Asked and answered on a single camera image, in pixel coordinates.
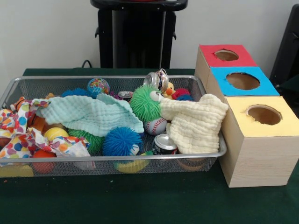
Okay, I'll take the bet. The green spiky rubber ball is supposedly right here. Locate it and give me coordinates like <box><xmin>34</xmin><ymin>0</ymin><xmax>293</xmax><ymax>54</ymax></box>
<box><xmin>129</xmin><ymin>84</ymin><xmax>165</xmax><ymax>123</ymax></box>

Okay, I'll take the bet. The cream knitted cloth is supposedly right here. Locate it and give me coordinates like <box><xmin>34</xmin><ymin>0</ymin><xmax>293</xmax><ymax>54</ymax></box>
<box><xmin>160</xmin><ymin>93</ymin><xmax>230</xmax><ymax>154</ymax></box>

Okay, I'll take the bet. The polka dot colourful cloth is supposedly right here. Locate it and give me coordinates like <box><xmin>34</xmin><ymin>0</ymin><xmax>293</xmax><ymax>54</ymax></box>
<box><xmin>0</xmin><ymin>98</ymin><xmax>90</xmax><ymax>159</ymax></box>

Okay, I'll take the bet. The wooden box with three holes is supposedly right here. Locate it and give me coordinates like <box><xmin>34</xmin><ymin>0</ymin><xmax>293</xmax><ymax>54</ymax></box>
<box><xmin>194</xmin><ymin>44</ymin><xmax>299</xmax><ymax>188</ymax></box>

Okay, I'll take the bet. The white baseball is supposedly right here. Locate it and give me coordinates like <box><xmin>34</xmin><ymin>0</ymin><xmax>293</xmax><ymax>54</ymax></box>
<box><xmin>144</xmin><ymin>117</ymin><xmax>168</xmax><ymax>136</ymax></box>

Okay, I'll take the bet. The crushed silver can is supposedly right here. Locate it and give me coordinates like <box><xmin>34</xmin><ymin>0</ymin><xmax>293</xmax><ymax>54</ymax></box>
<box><xmin>143</xmin><ymin>69</ymin><xmax>170</xmax><ymax>92</ymax></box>

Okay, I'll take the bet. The black labelled silver can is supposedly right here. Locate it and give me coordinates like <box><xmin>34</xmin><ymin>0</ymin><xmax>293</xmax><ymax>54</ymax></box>
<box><xmin>153</xmin><ymin>133</ymin><xmax>178</xmax><ymax>155</ymax></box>

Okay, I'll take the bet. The blue spiky rubber ball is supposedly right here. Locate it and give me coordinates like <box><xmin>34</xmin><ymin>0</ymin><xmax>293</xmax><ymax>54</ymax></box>
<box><xmin>102</xmin><ymin>127</ymin><xmax>143</xmax><ymax>157</ymax></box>

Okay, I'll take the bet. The mint green fuzzy cloth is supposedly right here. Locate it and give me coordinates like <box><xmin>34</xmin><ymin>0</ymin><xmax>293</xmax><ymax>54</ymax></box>
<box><xmin>36</xmin><ymin>94</ymin><xmax>144</xmax><ymax>137</ymax></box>

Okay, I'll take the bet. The small globe ball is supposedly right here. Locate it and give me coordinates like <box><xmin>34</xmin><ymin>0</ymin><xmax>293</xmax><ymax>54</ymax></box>
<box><xmin>87</xmin><ymin>77</ymin><xmax>111</xmax><ymax>96</ymax></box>

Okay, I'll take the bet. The dark green spiky ball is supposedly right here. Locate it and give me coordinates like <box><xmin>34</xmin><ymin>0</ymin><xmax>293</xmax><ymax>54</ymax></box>
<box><xmin>69</xmin><ymin>129</ymin><xmax>105</xmax><ymax>154</ymax></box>

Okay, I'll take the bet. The yellow smooth ball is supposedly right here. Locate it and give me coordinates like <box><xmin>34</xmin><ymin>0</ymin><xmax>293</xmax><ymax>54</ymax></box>
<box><xmin>43</xmin><ymin>127</ymin><xmax>70</xmax><ymax>141</ymax></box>

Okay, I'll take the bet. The red orange smooth ball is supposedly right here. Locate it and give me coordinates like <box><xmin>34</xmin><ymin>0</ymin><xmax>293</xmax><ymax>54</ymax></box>
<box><xmin>31</xmin><ymin>149</ymin><xmax>57</xmax><ymax>174</ymax></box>

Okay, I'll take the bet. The dark green side table cloth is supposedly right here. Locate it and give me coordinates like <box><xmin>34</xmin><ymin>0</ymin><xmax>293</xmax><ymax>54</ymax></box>
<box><xmin>279</xmin><ymin>74</ymin><xmax>299</xmax><ymax>94</ymax></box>

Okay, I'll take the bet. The black upright panel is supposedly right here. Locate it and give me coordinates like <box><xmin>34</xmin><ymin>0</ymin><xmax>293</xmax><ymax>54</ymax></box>
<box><xmin>270</xmin><ymin>4</ymin><xmax>299</xmax><ymax>94</ymax></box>

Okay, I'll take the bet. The shallow wire mesh bin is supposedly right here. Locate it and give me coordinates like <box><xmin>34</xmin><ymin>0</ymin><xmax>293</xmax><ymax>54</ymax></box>
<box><xmin>0</xmin><ymin>75</ymin><xmax>227</xmax><ymax>177</ymax></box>

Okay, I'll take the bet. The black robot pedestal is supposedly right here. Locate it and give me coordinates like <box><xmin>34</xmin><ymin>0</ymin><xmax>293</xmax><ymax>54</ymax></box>
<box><xmin>90</xmin><ymin>0</ymin><xmax>188</xmax><ymax>70</ymax></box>

